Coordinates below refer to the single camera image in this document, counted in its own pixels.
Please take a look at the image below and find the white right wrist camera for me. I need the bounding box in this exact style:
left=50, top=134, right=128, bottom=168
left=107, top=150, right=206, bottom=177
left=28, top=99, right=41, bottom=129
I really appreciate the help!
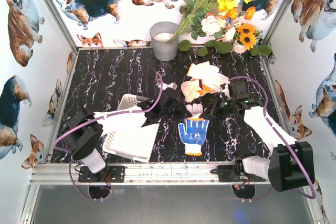
left=220, top=81, right=231, bottom=99

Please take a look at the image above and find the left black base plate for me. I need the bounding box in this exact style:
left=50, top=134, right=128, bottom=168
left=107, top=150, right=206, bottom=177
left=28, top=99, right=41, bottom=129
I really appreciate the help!
left=78, top=165, right=125, bottom=183

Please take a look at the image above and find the grey metal bucket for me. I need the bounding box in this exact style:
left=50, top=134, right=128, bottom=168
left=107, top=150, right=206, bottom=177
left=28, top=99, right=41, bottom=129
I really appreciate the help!
left=150, top=22, right=179, bottom=61

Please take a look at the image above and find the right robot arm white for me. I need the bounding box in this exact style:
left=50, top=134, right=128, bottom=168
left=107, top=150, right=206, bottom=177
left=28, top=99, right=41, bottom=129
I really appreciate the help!
left=200, top=81, right=316, bottom=199

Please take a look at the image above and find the blue dotted white glove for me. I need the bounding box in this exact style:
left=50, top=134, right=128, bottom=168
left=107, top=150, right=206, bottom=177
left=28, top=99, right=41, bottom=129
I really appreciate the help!
left=178, top=118, right=209, bottom=156
left=186, top=103, right=204, bottom=118

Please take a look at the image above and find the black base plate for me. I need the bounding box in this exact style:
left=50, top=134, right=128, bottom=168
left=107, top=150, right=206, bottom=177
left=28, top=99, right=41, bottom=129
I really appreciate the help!
left=210, top=165, right=266, bottom=182
left=78, top=165, right=125, bottom=183

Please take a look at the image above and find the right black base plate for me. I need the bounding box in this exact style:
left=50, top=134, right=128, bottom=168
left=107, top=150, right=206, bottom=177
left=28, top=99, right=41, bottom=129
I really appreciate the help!
left=210, top=165, right=266, bottom=182

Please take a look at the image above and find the purple cable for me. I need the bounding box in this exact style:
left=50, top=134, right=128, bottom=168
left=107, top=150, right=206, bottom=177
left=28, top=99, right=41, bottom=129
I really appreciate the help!
left=228, top=76, right=317, bottom=200
left=52, top=71, right=165, bottom=201

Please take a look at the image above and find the white storage basket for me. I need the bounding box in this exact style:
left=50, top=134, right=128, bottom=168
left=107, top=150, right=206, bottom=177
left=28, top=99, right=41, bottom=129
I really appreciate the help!
left=102, top=93, right=161, bottom=163

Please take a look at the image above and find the cream inside-out glove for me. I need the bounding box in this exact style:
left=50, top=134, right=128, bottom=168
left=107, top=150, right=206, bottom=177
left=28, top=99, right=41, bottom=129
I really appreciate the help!
left=181, top=80, right=202, bottom=103

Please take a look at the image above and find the small white flower pot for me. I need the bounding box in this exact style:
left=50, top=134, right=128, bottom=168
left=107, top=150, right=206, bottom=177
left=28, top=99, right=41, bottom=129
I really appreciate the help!
left=233, top=42, right=247, bottom=54

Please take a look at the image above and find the white glove orange cuff top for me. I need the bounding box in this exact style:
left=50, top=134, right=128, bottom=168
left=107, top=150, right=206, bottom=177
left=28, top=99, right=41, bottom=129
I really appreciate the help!
left=187, top=61, right=229, bottom=92

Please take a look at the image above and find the artificial flower bouquet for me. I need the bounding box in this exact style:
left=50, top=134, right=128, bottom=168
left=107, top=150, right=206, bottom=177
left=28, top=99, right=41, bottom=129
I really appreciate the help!
left=175, top=0, right=280, bottom=57

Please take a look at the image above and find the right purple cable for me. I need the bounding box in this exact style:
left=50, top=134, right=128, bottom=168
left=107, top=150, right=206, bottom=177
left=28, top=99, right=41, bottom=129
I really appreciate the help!
left=228, top=76, right=317, bottom=200

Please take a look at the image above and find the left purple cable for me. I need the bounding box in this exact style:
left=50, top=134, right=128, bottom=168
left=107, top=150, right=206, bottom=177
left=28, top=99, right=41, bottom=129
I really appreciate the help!
left=52, top=71, right=165, bottom=201

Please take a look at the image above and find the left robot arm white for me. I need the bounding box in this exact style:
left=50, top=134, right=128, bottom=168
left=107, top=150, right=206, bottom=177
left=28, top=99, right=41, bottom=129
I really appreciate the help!
left=61, top=88, right=192, bottom=175

